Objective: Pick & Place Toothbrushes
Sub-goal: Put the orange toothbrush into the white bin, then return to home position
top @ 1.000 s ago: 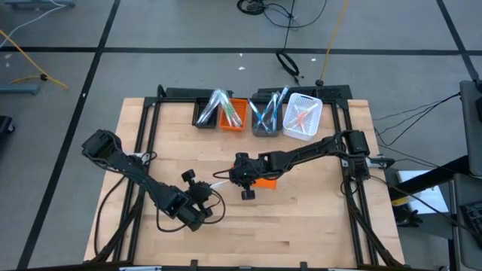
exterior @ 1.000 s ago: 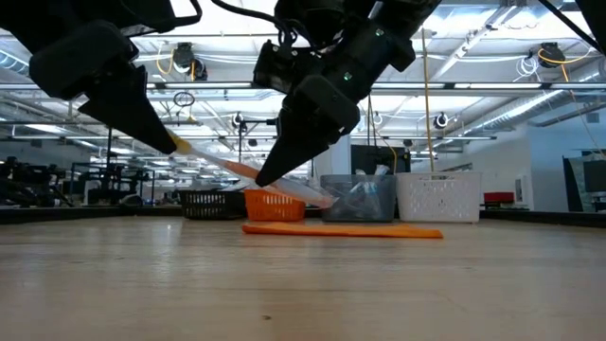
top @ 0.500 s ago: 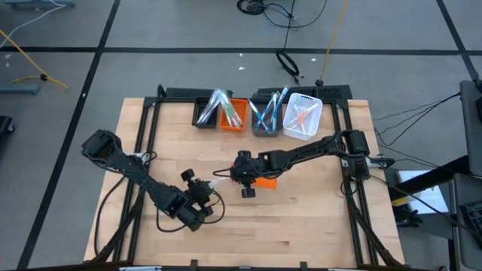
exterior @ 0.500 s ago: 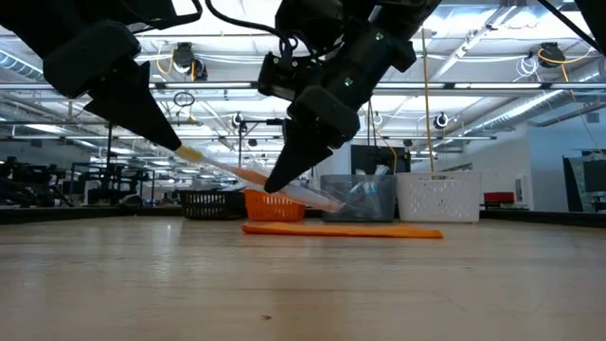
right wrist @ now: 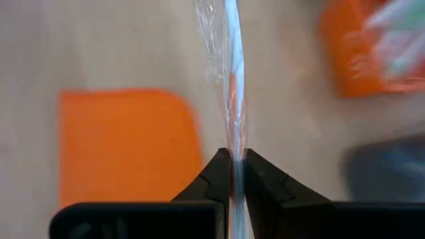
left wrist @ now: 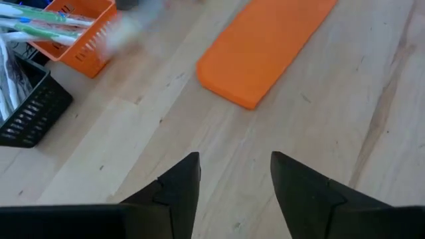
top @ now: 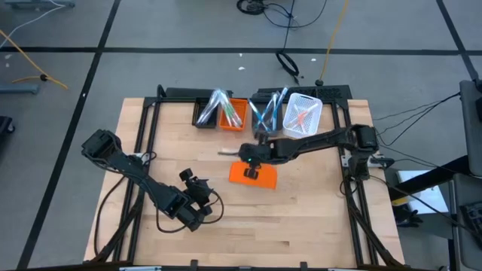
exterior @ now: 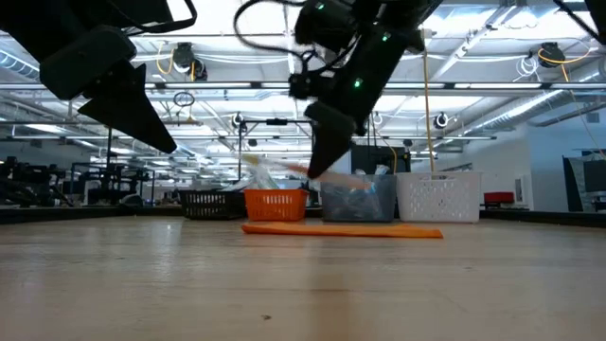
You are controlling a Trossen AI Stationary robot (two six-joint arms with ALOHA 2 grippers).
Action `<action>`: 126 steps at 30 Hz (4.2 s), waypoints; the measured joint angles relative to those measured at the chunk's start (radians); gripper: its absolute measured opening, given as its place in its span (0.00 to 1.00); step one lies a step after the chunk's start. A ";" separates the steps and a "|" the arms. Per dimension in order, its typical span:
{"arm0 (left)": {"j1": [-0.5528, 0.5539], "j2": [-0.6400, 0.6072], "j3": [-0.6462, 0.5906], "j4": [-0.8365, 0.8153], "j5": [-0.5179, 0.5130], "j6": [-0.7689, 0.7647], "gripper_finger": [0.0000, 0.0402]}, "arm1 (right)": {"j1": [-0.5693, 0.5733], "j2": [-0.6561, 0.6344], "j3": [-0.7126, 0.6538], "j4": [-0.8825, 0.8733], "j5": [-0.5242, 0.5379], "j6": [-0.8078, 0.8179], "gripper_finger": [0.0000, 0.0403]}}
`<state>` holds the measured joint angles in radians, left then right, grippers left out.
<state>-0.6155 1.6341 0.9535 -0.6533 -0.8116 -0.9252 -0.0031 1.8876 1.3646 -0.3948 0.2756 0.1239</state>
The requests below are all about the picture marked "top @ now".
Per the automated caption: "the white floor cable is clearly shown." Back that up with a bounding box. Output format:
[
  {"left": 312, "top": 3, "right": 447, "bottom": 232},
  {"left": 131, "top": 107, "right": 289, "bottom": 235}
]
[{"left": 0, "top": 0, "right": 68, "bottom": 48}]

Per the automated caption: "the black glove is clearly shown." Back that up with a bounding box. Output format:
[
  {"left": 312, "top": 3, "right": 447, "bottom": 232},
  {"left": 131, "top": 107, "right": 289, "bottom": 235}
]
[{"left": 394, "top": 206, "right": 425, "bottom": 228}]

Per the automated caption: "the black power cable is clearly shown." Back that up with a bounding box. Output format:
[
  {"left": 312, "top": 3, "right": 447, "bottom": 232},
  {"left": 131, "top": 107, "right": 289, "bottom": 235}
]
[
  {"left": 368, "top": 173, "right": 482, "bottom": 249},
  {"left": 371, "top": 91, "right": 461, "bottom": 148}
]

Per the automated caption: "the white perforated basket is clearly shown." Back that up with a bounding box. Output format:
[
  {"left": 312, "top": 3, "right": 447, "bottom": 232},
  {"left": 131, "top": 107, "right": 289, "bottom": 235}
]
[{"left": 282, "top": 93, "right": 324, "bottom": 139}]

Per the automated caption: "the black floor cable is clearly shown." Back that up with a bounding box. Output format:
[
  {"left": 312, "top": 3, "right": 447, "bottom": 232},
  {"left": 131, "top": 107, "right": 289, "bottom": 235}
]
[{"left": 262, "top": 0, "right": 328, "bottom": 29}]

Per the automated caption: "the black arm base cable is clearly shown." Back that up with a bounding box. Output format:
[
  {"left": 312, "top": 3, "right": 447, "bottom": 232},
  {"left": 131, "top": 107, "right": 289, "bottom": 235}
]
[{"left": 93, "top": 175, "right": 129, "bottom": 259}]

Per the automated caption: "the black keyboard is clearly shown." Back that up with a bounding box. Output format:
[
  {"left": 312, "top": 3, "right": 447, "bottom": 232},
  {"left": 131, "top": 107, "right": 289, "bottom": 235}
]
[{"left": 459, "top": 200, "right": 482, "bottom": 242}]

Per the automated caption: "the white box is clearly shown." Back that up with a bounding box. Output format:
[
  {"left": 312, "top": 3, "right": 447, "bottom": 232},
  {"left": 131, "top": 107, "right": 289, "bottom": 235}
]
[{"left": 395, "top": 169, "right": 450, "bottom": 215}]

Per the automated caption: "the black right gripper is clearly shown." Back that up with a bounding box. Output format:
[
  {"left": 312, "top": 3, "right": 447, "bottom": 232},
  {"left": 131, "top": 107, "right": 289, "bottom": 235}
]
[{"left": 217, "top": 131, "right": 282, "bottom": 181}]

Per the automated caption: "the black flat plate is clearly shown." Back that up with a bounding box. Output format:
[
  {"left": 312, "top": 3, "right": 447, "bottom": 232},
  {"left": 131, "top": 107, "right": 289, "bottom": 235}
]
[{"left": 164, "top": 87, "right": 234, "bottom": 99}]

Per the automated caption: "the grey-blue furniture leg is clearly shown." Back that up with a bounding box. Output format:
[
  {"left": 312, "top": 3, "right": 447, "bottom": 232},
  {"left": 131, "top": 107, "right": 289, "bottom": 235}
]
[{"left": 0, "top": 83, "right": 40, "bottom": 96}]

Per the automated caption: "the orange plastic basket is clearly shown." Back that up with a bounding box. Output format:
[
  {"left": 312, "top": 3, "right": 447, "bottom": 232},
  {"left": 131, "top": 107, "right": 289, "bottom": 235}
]
[{"left": 219, "top": 98, "right": 249, "bottom": 132}]

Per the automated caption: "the black cable coil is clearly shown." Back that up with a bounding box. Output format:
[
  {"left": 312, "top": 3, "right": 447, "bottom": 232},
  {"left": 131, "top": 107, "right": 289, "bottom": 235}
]
[
  {"left": 236, "top": 0, "right": 267, "bottom": 17},
  {"left": 274, "top": 0, "right": 301, "bottom": 86}
]

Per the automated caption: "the green toothbrush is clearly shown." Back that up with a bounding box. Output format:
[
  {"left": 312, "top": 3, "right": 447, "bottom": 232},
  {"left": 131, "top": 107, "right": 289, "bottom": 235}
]
[
  {"left": 227, "top": 96, "right": 244, "bottom": 129},
  {"left": 224, "top": 90, "right": 240, "bottom": 128},
  {"left": 220, "top": 90, "right": 236, "bottom": 128},
  {"left": 218, "top": 89, "right": 233, "bottom": 126}
]

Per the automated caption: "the grey cabinet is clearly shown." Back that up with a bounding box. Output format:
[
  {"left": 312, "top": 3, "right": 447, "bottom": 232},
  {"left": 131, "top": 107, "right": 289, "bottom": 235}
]
[{"left": 458, "top": 78, "right": 482, "bottom": 178}]

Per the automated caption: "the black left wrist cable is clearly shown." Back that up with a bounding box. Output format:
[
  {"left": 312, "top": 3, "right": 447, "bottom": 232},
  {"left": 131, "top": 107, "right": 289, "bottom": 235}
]
[{"left": 155, "top": 189, "right": 226, "bottom": 235}]

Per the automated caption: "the black plastic basket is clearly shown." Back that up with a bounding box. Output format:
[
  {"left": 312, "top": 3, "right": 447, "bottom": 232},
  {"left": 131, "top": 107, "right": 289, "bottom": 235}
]
[{"left": 191, "top": 96, "right": 222, "bottom": 129}]

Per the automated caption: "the black diagonal bar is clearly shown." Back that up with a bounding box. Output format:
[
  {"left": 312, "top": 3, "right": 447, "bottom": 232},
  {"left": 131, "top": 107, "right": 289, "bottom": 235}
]
[{"left": 387, "top": 154, "right": 471, "bottom": 201}]

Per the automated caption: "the grey desk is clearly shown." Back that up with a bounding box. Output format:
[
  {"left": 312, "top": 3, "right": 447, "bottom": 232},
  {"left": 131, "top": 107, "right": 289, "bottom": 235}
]
[{"left": 450, "top": 172, "right": 482, "bottom": 271}]

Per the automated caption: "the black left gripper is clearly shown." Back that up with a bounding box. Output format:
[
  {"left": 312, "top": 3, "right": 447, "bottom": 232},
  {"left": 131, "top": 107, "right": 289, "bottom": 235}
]
[{"left": 178, "top": 168, "right": 215, "bottom": 218}]

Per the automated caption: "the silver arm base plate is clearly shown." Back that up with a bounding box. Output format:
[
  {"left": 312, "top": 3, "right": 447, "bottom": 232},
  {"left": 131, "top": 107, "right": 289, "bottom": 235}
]
[
  {"left": 340, "top": 152, "right": 395, "bottom": 169},
  {"left": 127, "top": 151, "right": 151, "bottom": 166}
]

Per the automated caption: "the blue toothbrush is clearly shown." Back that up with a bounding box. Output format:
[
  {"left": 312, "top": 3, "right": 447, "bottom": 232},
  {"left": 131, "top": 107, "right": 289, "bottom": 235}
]
[
  {"left": 248, "top": 97, "right": 270, "bottom": 132},
  {"left": 270, "top": 92, "right": 279, "bottom": 132},
  {"left": 258, "top": 89, "right": 284, "bottom": 131},
  {"left": 276, "top": 87, "right": 290, "bottom": 127}
]

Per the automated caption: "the grey plastic bin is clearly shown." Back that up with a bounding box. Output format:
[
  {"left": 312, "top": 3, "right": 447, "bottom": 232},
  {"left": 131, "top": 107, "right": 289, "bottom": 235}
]
[{"left": 251, "top": 93, "right": 283, "bottom": 137}]

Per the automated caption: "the black wheeled object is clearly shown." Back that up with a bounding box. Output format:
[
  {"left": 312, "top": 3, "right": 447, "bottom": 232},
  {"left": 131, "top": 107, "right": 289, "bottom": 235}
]
[{"left": 0, "top": 115, "right": 16, "bottom": 137}]

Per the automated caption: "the yellow floor cable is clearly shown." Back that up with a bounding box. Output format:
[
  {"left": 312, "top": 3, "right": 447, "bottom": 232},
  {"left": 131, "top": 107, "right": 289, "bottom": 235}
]
[{"left": 0, "top": 29, "right": 69, "bottom": 90}]

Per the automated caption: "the black perforated plate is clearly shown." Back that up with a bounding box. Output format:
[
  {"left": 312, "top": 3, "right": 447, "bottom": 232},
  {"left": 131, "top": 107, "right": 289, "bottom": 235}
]
[{"left": 257, "top": 84, "right": 353, "bottom": 102}]

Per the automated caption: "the orange flat mat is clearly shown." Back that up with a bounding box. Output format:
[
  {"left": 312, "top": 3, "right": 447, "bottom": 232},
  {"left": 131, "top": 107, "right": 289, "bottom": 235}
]
[{"left": 228, "top": 160, "right": 279, "bottom": 190}]

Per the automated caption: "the purple toothbrush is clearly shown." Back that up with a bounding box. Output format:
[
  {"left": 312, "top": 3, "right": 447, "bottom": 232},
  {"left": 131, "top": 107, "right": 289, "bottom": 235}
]
[
  {"left": 200, "top": 89, "right": 223, "bottom": 126},
  {"left": 203, "top": 89, "right": 227, "bottom": 126},
  {"left": 195, "top": 90, "right": 218, "bottom": 126}
]

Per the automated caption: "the orange hanging cable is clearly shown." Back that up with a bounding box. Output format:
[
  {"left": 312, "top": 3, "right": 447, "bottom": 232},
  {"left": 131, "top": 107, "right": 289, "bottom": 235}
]
[{"left": 315, "top": 0, "right": 350, "bottom": 87}]

